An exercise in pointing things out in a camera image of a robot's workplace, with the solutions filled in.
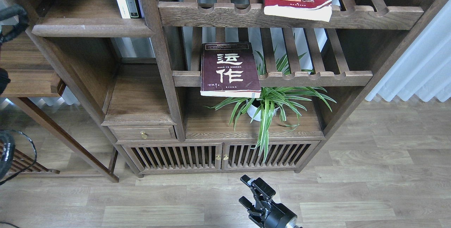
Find wooden side table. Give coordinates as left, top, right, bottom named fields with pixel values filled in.
left=1, top=33, right=119, bottom=183

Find green spider plant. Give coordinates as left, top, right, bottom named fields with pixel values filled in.
left=205, top=47, right=337, bottom=163

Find dark wooden bookshelf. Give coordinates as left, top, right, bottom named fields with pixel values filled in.
left=0, top=0, right=451, bottom=178

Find white plant pot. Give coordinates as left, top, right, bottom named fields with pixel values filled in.
left=247, top=100, right=280, bottom=122

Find brass drawer knob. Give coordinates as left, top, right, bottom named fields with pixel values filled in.
left=140, top=131, right=148, bottom=139

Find wooden slatted rack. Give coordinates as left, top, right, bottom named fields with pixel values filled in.
left=1, top=140, right=60, bottom=179

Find white curtain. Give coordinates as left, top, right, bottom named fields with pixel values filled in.
left=365, top=1, right=451, bottom=102

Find dark red book white characters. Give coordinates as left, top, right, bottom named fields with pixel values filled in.
left=200, top=42, right=261, bottom=98

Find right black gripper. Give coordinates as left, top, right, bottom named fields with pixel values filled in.
left=239, top=175, right=298, bottom=228

